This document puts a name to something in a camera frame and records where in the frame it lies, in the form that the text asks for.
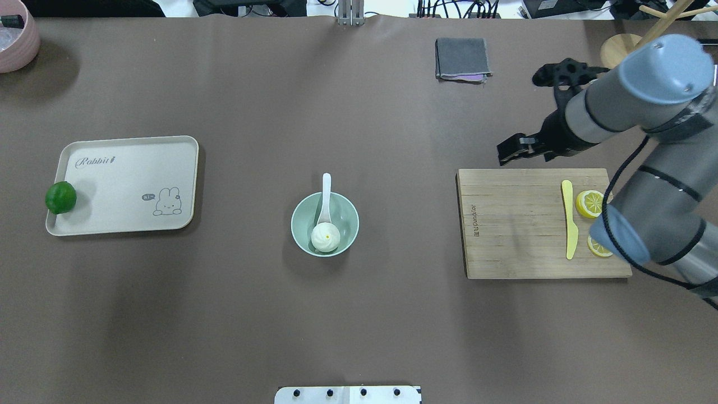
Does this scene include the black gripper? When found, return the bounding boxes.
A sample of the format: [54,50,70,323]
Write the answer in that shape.
[496,57,610,166]

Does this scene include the white ceramic spoon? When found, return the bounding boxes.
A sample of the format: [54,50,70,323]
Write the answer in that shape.
[316,172,332,226]

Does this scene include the white steamed bun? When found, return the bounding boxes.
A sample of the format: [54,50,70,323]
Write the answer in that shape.
[311,222,341,253]

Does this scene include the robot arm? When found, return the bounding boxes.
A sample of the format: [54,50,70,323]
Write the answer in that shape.
[497,34,716,307]

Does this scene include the mint green bowl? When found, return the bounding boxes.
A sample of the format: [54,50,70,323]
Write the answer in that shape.
[290,192,360,256]

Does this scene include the pink bowl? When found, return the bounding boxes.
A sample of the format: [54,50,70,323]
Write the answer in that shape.
[1,1,40,74]

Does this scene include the bamboo cutting board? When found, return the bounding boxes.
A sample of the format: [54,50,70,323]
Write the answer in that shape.
[457,168,632,279]

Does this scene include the upper lemon half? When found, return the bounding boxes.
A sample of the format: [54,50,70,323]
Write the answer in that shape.
[574,190,604,219]

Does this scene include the yellow plastic knife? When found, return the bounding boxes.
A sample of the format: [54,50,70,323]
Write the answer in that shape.
[561,180,579,259]

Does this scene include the folded grey cloth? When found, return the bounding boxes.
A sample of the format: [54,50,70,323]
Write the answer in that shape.
[434,38,494,84]

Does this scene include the lower lemon slice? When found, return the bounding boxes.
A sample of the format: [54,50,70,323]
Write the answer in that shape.
[587,236,614,258]

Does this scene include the wooden mug tree stand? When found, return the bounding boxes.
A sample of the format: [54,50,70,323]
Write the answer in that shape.
[600,1,717,68]

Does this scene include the beige rabbit tray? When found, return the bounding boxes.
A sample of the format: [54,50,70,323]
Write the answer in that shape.
[45,135,199,236]

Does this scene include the green lime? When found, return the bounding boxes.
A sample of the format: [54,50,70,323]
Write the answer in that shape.
[44,181,77,215]

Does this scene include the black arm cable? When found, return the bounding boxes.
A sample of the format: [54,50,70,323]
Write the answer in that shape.
[601,135,718,291]

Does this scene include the black cables at table edge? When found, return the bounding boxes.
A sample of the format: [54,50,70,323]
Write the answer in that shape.
[415,0,501,20]

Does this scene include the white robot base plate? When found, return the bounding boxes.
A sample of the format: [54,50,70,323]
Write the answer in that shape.
[274,384,423,403]

